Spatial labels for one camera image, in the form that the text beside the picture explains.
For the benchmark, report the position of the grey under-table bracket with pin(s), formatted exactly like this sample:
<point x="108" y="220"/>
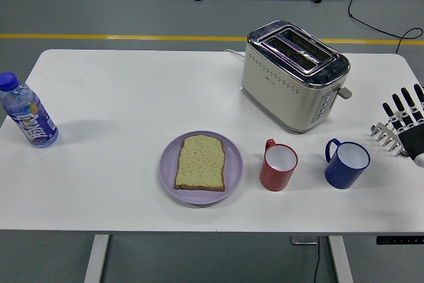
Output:
<point x="303" y="241"/>

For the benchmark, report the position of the cream chrome toaster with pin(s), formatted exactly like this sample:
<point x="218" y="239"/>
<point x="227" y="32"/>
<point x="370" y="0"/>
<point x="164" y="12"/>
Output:
<point x="281" y="97"/>

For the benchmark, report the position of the black table control panel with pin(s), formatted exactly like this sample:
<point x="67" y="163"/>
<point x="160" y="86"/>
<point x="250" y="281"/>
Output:
<point x="397" y="240"/>

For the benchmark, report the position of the purple round plate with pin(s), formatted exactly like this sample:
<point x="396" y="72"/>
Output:
<point x="169" y="170"/>

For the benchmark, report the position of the white table leg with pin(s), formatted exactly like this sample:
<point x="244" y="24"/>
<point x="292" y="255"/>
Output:
<point x="341" y="263"/>
<point x="96" y="260"/>

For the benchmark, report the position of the toast bread slice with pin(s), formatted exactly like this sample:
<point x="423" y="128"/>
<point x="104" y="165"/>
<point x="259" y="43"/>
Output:
<point x="200" y="163"/>

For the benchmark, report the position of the blue enamel cup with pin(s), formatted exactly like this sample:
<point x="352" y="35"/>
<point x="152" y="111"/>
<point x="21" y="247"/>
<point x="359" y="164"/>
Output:
<point x="341" y="173"/>

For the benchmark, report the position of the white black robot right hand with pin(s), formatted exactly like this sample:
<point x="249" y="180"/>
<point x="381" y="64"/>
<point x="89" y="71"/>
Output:
<point x="414" y="140"/>

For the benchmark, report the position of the clear bottle with purple cap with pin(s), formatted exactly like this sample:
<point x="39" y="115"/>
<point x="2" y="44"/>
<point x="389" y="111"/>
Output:
<point x="30" y="117"/>

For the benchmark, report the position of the silver metal toast rack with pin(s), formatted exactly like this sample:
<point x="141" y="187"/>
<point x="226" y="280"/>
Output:
<point x="381" y="132"/>

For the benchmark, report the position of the red enamel cup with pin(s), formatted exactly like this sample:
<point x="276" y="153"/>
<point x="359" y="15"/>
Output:
<point x="275" y="177"/>

